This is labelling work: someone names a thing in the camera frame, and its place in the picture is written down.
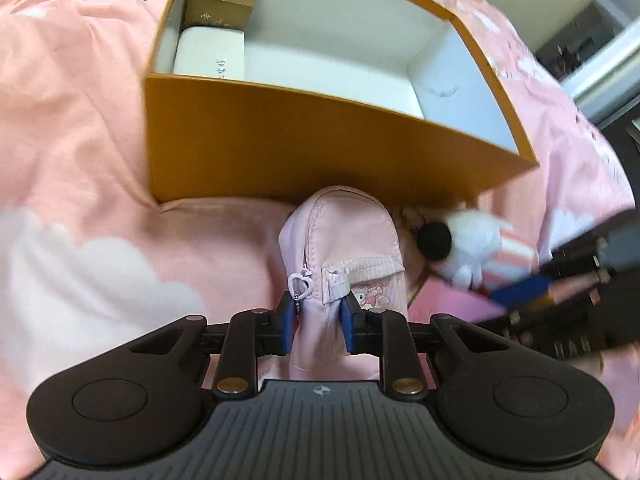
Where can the small brown cardboard box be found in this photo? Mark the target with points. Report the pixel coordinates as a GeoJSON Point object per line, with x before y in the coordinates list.
{"type": "Point", "coordinates": [222, 2]}

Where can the orange cardboard box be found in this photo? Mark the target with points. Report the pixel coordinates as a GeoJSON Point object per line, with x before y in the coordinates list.
{"type": "Point", "coordinates": [300, 150]}

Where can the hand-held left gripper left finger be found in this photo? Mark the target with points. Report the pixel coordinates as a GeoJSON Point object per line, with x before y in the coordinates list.
{"type": "Point", "coordinates": [286, 327]}

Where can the pink printed blanket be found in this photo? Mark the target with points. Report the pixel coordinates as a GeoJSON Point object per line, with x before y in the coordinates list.
{"type": "Point", "coordinates": [75, 160]}

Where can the pink mini backpack pouch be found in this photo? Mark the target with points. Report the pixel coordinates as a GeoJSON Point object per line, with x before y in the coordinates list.
{"type": "Point", "coordinates": [340, 235]}

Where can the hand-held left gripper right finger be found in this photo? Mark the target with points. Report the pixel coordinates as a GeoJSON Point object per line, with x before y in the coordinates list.
{"type": "Point", "coordinates": [348, 327]}

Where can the bright pink cloth item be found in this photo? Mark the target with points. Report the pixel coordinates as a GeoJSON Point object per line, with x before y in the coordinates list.
{"type": "Point", "coordinates": [450, 305]}

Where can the white glasses case box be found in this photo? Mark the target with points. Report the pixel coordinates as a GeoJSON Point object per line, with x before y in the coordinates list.
{"type": "Point", "coordinates": [207, 52]}

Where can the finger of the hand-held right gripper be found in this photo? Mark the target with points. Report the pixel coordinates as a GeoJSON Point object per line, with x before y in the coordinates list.
{"type": "Point", "coordinates": [575, 245]}
{"type": "Point", "coordinates": [520, 292]}

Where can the white plush toy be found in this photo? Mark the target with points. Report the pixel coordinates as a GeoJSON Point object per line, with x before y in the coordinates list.
{"type": "Point", "coordinates": [475, 240]}

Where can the white door frame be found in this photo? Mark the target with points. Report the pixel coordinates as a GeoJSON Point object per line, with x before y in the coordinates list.
{"type": "Point", "coordinates": [600, 75]}

